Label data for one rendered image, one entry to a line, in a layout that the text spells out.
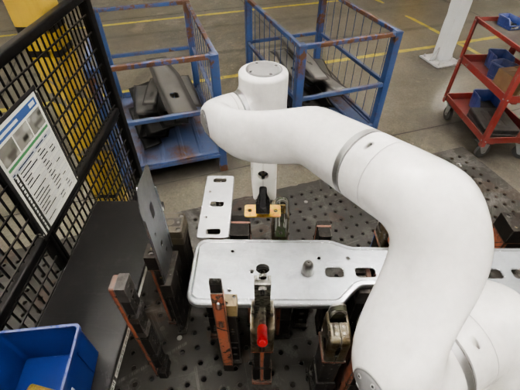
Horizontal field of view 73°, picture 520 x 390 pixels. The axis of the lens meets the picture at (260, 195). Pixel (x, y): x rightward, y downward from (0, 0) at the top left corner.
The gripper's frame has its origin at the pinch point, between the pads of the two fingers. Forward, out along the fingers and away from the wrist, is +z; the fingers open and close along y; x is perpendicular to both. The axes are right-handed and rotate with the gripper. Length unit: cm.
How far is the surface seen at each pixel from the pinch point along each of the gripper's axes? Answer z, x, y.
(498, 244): 33, -76, 15
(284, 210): 18.4, -6.4, 15.3
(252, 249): 27.5, 2.9, 7.7
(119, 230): 24, 43, 12
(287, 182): 127, -20, 149
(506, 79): 64, -181, 192
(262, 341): 12.7, 0.0, -26.2
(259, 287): 7.1, 0.6, -17.4
